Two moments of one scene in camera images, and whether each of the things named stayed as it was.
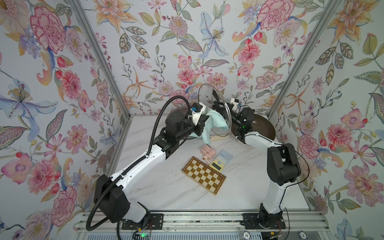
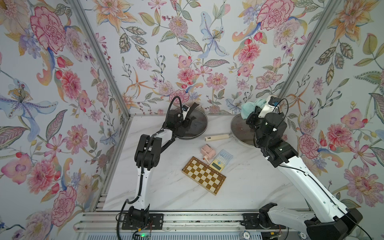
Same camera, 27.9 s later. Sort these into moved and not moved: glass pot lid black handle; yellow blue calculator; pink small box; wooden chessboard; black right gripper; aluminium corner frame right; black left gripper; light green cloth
Moved: light green cloth; black right gripper; black left gripper; glass pot lid black handle
Not moved: pink small box; wooden chessboard; aluminium corner frame right; yellow blue calculator
